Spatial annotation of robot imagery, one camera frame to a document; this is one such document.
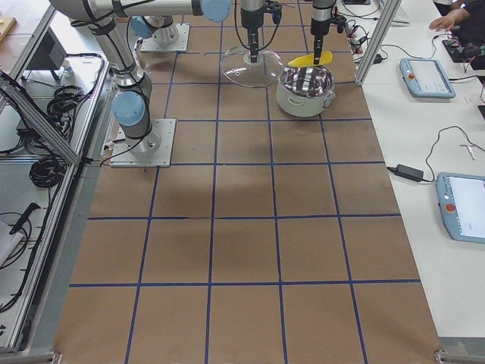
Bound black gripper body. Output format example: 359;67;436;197
240;9;264;30
311;18;330;37

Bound yellow corn cob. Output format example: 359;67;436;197
288;51;333;67

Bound glass pot lid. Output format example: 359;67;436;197
221;46;283;88

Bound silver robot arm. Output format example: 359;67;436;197
51;1;232;154
311;0;338;65

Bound pale green cooking pot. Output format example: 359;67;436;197
276;65;336;118

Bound person's hand on table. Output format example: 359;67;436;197
428;8;471;31

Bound blue teach pendant tablet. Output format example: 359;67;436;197
399;58;455;99

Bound black power adapter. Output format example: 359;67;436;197
395;164;424;182

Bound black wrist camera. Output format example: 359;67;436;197
333;14;347;34
264;0;283;26

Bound aluminium frame post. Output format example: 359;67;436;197
355;0;401;86

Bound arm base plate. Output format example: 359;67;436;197
140;23;190;53
108;119;177;168

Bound black coiled cables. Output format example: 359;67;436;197
29;155;64;189

